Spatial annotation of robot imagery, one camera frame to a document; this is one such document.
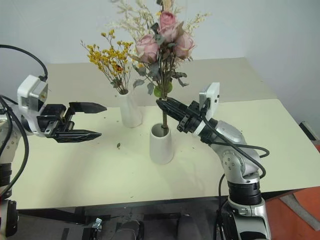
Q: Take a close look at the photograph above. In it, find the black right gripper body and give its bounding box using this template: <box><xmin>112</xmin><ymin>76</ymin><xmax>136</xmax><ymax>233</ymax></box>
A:
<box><xmin>176</xmin><ymin>99</ymin><xmax>208</xmax><ymax>135</ymax></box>

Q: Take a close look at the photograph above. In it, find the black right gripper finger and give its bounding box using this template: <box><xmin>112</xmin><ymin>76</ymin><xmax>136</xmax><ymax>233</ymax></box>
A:
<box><xmin>157</xmin><ymin>104</ymin><xmax>187</xmax><ymax>123</ymax></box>
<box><xmin>156</xmin><ymin>97</ymin><xmax>191</xmax><ymax>114</ymax></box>

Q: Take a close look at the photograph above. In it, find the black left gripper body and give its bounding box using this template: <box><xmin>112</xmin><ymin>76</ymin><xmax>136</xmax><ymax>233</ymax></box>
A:
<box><xmin>36</xmin><ymin>103</ymin><xmax>76</xmax><ymax>138</ymax></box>

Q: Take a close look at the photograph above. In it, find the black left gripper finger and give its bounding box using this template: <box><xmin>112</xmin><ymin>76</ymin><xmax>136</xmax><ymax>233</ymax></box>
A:
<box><xmin>54</xmin><ymin>129</ymin><xmax>103</xmax><ymax>144</ymax></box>
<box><xmin>68</xmin><ymin>101</ymin><xmax>108</xmax><ymax>116</ymax></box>

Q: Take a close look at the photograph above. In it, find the pink rose dried bouquet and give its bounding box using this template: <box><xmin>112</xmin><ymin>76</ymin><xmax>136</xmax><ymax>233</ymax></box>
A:
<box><xmin>106</xmin><ymin>0</ymin><xmax>213</xmax><ymax>131</ymax></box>

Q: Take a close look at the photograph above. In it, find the yellow dried flower bouquet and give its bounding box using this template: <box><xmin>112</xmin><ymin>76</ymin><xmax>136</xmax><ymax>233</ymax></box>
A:
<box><xmin>80</xmin><ymin>29</ymin><xmax>144</xmax><ymax>96</ymax></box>

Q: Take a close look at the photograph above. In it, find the white cylindrical vase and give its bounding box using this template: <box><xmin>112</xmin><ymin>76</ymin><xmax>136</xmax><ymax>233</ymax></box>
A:
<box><xmin>149</xmin><ymin>122</ymin><xmax>174</xmax><ymax>166</ymax></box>

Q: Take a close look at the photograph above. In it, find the white bottle-shaped vase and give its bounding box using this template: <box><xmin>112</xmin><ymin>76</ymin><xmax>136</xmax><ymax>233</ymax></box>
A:
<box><xmin>117</xmin><ymin>89</ymin><xmax>144</xmax><ymax>129</ymax></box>

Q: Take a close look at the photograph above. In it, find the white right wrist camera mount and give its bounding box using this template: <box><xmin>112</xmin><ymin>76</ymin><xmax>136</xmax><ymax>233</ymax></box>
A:
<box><xmin>192</xmin><ymin>82</ymin><xmax>221</xmax><ymax>137</ymax></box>

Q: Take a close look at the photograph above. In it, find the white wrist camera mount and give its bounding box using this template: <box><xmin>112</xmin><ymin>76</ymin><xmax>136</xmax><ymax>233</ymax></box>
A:
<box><xmin>192</xmin><ymin>82</ymin><xmax>221</xmax><ymax>137</ymax></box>
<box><xmin>16</xmin><ymin>74</ymin><xmax>49</xmax><ymax>137</ymax></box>

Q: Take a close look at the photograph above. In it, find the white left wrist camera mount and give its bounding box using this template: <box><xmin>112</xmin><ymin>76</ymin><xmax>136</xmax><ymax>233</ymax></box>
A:
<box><xmin>16</xmin><ymin>74</ymin><xmax>49</xmax><ymax>137</ymax></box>

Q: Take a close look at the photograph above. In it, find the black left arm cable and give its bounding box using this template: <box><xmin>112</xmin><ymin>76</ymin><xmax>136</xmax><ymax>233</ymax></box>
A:
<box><xmin>0</xmin><ymin>44</ymin><xmax>49</xmax><ymax>201</ymax></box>

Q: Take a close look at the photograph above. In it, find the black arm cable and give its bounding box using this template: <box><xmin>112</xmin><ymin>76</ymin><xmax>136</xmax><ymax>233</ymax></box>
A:
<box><xmin>0</xmin><ymin>44</ymin><xmax>49</xmax><ymax>201</ymax></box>
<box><xmin>201</xmin><ymin>98</ymin><xmax>270</xmax><ymax>240</ymax></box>

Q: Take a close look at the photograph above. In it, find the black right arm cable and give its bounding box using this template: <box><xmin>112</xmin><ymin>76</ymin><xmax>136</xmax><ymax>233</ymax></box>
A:
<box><xmin>201</xmin><ymin>98</ymin><xmax>270</xmax><ymax>240</ymax></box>

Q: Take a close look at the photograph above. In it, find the black table frame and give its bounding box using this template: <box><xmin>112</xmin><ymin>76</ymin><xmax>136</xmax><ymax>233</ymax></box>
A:
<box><xmin>17</xmin><ymin>186</ymin><xmax>320</xmax><ymax>227</ymax></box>

